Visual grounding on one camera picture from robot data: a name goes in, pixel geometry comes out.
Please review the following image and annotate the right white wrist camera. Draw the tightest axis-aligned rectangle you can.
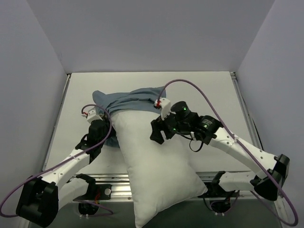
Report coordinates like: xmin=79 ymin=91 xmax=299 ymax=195
xmin=154 ymin=97 xmax=171 ymax=120

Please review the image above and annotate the black short cable loop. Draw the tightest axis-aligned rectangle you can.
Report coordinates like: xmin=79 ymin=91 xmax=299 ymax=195
xmin=189 ymin=137 xmax=205 ymax=152

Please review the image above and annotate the aluminium mounting rail frame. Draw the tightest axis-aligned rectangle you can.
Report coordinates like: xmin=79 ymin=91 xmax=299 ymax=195
xmin=23 ymin=71 xmax=289 ymax=228

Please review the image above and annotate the white pillow insert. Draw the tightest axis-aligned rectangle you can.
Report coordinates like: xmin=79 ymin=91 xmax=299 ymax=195
xmin=111 ymin=110 xmax=207 ymax=228

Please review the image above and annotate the blue-grey pillowcase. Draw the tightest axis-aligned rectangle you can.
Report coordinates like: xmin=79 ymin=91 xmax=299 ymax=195
xmin=92 ymin=86 xmax=168 ymax=149

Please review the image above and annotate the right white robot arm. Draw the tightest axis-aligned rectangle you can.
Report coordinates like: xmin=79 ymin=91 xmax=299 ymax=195
xmin=150 ymin=98 xmax=290 ymax=201

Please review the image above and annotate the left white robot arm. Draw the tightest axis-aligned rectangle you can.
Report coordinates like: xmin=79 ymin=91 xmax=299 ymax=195
xmin=16 ymin=119 xmax=113 ymax=228

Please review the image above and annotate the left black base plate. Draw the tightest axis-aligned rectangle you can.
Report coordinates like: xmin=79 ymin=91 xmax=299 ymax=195
xmin=76 ymin=184 xmax=112 ymax=201

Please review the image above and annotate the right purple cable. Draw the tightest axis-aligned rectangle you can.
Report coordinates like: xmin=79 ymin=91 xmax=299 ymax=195
xmin=154 ymin=79 xmax=299 ymax=226

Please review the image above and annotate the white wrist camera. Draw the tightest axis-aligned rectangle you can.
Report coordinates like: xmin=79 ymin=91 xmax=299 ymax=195
xmin=82 ymin=107 xmax=102 ymax=124
xmin=154 ymin=97 xmax=171 ymax=120

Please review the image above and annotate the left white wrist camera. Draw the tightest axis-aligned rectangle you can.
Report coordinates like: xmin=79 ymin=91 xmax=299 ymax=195
xmin=82 ymin=107 xmax=102 ymax=124

